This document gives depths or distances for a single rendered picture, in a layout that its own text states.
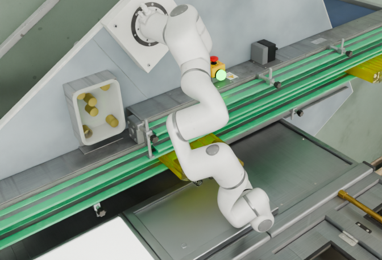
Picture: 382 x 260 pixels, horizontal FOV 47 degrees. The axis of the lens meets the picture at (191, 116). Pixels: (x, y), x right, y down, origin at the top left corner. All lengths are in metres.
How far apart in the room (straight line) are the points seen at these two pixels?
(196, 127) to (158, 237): 0.55
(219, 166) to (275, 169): 0.76
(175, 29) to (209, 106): 0.25
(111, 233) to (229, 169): 0.60
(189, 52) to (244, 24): 0.78
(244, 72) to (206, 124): 0.82
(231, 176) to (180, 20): 0.46
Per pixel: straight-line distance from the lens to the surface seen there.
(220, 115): 1.12
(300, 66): 2.04
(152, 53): 1.62
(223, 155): 1.14
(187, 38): 1.19
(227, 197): 1.27
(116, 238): 1.59
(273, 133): 2.08
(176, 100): 1.73
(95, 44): 1.57
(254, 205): 1.35
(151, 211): 1.66
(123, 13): 1.53
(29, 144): 1.63
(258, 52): 1.99
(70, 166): 1.63
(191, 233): 1.57
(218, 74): 1.81
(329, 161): 1.96
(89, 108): 1.60
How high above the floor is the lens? 2.11
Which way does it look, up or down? 44 degrees down
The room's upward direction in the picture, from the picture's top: 126 degrees clockwise
